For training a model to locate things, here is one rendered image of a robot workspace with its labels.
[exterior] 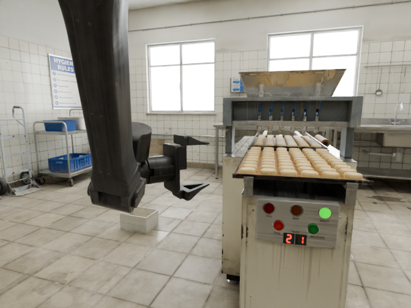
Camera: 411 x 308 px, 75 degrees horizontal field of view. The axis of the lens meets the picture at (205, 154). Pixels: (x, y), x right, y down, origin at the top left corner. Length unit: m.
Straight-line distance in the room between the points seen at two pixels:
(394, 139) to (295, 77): 2.94
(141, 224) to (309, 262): 1.84
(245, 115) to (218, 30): 3.65
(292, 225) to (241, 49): 4.32
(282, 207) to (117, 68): 0.68
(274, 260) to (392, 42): 4.40
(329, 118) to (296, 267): 0.92
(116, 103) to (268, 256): 0.77
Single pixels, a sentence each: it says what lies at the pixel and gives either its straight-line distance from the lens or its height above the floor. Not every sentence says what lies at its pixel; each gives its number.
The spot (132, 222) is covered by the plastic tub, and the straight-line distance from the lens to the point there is 2.63.
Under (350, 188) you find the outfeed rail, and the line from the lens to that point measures 0.87.
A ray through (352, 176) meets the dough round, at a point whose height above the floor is 0.92.
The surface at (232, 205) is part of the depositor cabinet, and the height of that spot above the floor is 0.54.
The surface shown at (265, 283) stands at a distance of 1.02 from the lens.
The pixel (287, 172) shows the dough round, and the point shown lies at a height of 0.92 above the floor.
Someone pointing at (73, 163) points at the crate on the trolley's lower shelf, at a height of 0.31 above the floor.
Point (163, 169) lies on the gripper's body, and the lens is 0.55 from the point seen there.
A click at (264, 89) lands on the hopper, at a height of 1.22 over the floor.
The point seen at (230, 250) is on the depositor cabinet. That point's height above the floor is 0.25.
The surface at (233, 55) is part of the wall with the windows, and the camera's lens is 5.01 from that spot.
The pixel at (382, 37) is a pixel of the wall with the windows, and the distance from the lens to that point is 5.03.
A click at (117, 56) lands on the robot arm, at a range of 0.31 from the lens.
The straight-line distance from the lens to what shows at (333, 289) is 1.04.
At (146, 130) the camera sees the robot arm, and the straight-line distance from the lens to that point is 0.51.
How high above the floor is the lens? 1.11
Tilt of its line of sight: 9 degrees down
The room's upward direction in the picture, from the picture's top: straight up
